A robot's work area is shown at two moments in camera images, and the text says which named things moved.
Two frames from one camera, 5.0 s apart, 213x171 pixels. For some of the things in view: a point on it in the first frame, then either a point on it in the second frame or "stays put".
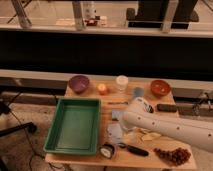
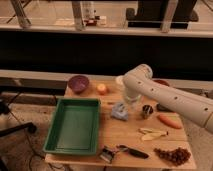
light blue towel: x=115 y=132 → x=120 y=111
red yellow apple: x=101 y=88 stays put
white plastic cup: x=122 y=83 stays put
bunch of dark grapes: x=174 y=157 stays put
